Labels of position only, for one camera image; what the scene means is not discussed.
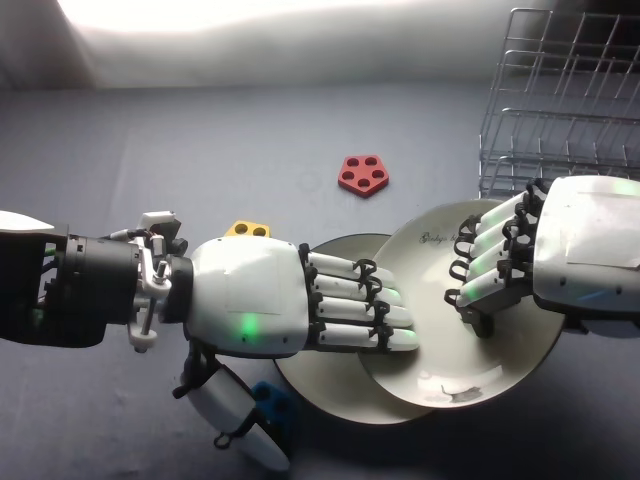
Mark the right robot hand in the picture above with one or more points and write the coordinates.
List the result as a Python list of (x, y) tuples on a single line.
[(585, 250)]

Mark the white backdrop curtain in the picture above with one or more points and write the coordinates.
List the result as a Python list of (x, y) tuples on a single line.
[(250, 40)]

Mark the yellow pentagon block with holes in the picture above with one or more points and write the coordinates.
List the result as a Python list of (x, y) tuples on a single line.
[(247, 229)]

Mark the grey table cloth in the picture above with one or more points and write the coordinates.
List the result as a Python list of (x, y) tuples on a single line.
[(150, 165)]

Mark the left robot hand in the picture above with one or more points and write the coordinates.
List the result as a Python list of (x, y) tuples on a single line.
[(245, 290)]

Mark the white plate leaf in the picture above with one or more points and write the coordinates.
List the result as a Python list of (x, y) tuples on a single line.
[(430, 360), (325, 390)]

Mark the blue pentagon block with holes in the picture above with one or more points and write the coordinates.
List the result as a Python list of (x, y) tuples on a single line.
[(272, 400)]

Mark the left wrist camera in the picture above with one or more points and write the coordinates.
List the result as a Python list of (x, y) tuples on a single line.
[(160, 222)]

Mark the red pentagon block with holes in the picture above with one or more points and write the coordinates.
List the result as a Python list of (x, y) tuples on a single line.
[(362, 186)]

